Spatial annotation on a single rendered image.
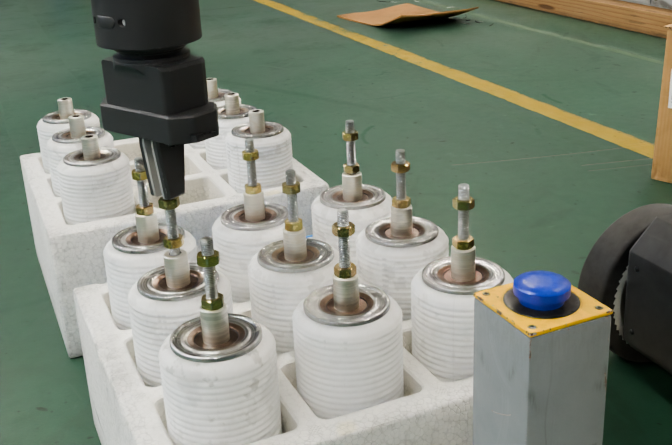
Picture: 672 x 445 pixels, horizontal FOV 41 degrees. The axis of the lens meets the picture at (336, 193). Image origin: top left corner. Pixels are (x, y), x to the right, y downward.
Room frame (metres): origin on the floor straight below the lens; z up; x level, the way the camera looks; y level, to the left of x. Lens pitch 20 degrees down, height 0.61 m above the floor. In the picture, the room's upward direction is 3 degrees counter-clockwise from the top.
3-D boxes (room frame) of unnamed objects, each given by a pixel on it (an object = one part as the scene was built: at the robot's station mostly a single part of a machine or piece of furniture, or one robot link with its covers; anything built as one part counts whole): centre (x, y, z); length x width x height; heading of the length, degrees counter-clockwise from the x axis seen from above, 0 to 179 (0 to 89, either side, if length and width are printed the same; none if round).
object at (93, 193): (1.16, 0.33, 0.16); 0.10 x 0.10 x 0.18
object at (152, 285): (0.76, 0.15, 0.25); 0.08 x 0.08 x 0.01
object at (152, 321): (0.76, 0.15, 0.16); 0.10 x 0.10 x 0.18
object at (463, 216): (0.74, -0.11, 0.30); 0.01 x 0.01 x 0.08
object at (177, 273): (0.76, 0.15, 0.26); 0.02 x 0.02 x 0.03
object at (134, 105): (0.76, 0.15, 0.46); 0.13 x 0.10 x 0.12; 51
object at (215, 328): (0.65, 0.10, 0.26); 0.02 x 0.02 x 0.03
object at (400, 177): (0.85, -0.07, 0.30); 0.01 x 0.01 x 0.08
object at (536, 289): (0.57, -0.14, 0.32); 0.04 x 0.04 x 0.02
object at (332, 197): (0.96, -0.02, 0.25); 0.08 x 0.08 x 0.01
